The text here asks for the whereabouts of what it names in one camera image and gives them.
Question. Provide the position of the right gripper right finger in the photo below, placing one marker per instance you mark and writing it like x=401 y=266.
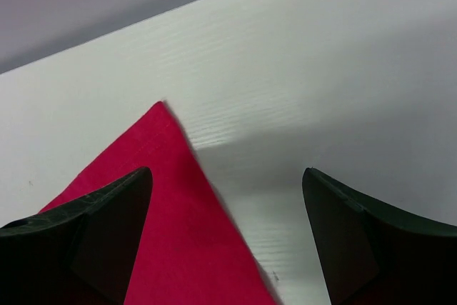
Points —
x=374 y=253

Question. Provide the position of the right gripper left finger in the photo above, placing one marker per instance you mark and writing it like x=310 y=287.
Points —
x=80 y=252

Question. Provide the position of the crimson red t-shirt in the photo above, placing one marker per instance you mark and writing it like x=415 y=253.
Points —
x=190 y=250

